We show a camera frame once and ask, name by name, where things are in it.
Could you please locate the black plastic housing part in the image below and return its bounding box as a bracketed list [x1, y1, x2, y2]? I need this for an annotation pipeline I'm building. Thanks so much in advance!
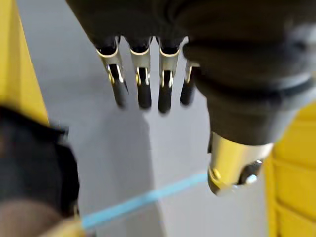
[0, 105, 80, 237]

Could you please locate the yellow metal shelf rack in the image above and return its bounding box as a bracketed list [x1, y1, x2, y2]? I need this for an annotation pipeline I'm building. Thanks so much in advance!
[263, 100, 316, 237]

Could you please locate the blue floor tape line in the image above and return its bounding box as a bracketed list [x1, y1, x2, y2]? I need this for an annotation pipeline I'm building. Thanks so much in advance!
[81, 172, 209, 230]

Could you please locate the yellow shelf upright post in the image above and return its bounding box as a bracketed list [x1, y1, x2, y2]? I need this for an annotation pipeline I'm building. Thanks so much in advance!
[0, 0, 49, 125]

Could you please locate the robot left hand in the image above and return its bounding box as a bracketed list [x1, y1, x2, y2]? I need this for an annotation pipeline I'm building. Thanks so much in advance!
[65, 0, 316, 198]

